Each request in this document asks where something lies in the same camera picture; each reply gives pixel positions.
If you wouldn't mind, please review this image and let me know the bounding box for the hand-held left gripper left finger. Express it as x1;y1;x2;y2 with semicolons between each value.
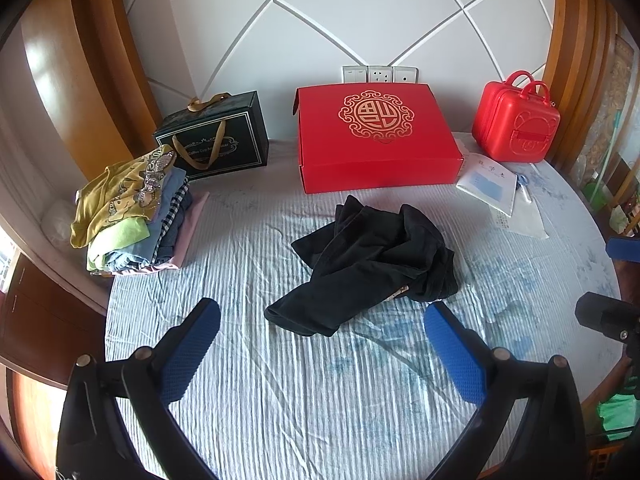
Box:
55;297;223;480

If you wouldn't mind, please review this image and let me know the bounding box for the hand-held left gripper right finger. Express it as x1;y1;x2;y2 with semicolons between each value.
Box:
424;301;587;480

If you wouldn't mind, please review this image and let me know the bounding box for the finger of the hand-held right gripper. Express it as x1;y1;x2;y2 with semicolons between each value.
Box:
574;291;640;347
605;236;640;262

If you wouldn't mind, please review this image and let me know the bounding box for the black garment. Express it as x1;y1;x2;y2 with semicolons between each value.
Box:
264;194;462;338

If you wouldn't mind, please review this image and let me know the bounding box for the stack of folded clothes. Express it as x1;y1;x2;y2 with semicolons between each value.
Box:
70;144;211;276

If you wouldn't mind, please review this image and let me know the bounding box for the green broom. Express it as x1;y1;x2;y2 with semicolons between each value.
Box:
584;110;625;213

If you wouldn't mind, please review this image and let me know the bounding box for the striped light blue bedsheet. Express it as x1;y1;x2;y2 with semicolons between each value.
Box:
104;132;623;480

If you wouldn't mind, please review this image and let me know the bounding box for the clear plastic bag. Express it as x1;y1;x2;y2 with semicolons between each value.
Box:
492;180;550;240

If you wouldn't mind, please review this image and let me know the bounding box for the green bag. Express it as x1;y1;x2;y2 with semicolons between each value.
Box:
596;393;637;444

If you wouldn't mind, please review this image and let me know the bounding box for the white booklet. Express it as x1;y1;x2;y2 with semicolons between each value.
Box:
455;151;519;218

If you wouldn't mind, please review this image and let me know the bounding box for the wooden nightstand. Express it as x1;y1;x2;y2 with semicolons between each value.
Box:
0;252;110;388

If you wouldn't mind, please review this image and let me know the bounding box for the small red suitcase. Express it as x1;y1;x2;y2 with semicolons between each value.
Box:
471;70;562;164

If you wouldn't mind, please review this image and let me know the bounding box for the dark gift box gold ribbon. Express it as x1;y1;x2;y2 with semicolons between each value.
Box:
152;91;271;182

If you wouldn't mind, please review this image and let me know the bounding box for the red gift box gold emblem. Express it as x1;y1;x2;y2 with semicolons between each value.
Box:
292;81;467;195

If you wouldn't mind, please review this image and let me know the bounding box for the wooden headboard frame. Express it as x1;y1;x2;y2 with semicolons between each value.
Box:
67;0;623;173

